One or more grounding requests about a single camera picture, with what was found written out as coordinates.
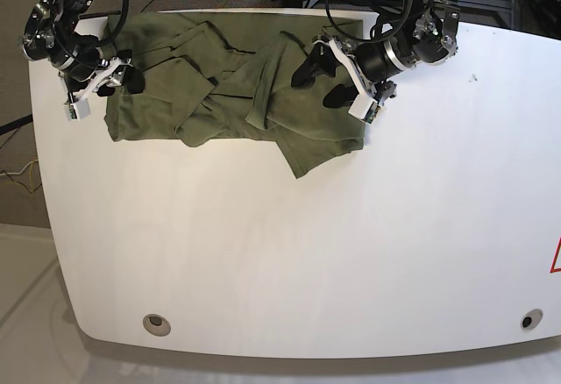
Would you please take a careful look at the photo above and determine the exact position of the olive green T-shirt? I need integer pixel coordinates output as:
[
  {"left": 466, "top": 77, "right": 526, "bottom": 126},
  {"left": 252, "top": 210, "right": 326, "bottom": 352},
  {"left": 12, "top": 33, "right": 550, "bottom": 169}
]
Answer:
[{"left": 105, "top": 12, "right": 366, "bottom": 177}]

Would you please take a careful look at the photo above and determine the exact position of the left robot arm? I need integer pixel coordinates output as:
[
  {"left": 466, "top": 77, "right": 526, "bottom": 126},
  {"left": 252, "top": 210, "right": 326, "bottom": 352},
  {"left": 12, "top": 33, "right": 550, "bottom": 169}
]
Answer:
[{"left": 291, "top": 0, "right": 460, "bottom": 122}]

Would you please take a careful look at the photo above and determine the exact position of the right table grommet hole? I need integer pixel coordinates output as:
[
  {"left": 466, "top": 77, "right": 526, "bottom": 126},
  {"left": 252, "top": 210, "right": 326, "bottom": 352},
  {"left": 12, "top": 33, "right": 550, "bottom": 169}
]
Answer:
[{"left": 521, "top": 309, "right": 543, "bottom": 331}]

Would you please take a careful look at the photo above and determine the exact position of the black looped cable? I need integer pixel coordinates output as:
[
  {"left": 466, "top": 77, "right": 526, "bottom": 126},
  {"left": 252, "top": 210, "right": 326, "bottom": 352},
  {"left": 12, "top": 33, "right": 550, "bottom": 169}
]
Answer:
[{"left": 324, "top": 0, "right": 417, "bottom": 46}]

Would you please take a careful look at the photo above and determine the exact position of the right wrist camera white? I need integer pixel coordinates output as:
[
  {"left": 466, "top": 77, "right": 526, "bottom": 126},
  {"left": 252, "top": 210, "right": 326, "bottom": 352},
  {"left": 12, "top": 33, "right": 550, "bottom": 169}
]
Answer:
[{"left": 64, "top": 99, "right": 91, "bottom": 121}]

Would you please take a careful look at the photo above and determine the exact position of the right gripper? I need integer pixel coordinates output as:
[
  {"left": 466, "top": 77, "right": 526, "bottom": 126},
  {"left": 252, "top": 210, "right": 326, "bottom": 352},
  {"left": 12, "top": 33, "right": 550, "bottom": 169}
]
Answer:
[{"left": 59, "top": 49, "right": 146, "bottom": 102}]

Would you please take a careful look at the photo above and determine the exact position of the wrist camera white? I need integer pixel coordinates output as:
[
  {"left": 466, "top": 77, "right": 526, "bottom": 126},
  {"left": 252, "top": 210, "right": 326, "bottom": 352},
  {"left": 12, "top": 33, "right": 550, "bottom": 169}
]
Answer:
[
  {"left": 348, "top": 94, "right": 379, "bottom": 124},
  {"left": 64, "top": 99, "right": 91, "bottom": 121}
]

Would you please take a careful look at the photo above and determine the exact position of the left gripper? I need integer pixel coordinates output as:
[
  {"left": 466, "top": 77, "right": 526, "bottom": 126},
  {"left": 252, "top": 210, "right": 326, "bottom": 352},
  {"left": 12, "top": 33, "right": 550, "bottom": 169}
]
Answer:
[{"left": 291, "top": 36, "right": 397, "bottom": 108}]

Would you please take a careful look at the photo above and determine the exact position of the red triangle warning sticker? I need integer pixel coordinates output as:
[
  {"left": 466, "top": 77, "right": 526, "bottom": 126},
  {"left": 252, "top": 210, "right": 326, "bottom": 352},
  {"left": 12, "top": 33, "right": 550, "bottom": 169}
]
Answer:
[{"left": 550, "top": 239, "right": 561, "bottom": 274}]

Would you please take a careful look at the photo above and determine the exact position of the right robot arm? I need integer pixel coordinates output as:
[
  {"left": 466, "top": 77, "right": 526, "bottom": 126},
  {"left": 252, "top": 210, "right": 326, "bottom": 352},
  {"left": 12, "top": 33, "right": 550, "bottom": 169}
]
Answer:
[{"left": 21, "top": 0, "right": 146, "bottom": 119}]

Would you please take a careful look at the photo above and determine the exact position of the table grommet hole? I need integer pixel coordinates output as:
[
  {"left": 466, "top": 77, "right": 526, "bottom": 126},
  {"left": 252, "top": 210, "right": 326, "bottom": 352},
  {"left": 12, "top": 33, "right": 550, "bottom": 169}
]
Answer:
[
  {"left": 521, "top": 309, "right": 543, "bottom": 331},
  {"left": 143, "top": 314, "right": 171, "bottom": 337}
]

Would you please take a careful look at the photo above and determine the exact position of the left table grommet hole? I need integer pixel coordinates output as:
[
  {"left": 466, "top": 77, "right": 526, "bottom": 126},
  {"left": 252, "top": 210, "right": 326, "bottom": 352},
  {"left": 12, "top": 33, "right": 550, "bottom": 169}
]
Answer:
[{"left": 143, "top": 314, "right": 171, "bottom": 337}]

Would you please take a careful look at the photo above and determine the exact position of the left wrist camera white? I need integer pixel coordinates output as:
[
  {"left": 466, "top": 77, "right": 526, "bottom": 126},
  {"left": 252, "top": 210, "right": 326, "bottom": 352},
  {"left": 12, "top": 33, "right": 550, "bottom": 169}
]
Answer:
[{"left": 348, "top": 94, "right": 379, "bottom": 124}]

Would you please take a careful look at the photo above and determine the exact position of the yellow cable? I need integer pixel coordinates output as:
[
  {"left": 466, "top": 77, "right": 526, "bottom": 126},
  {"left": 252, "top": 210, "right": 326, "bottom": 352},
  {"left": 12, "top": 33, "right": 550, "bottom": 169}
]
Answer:
[{"left": 0, "top": 160, "right": 43, "bottom": 196}]

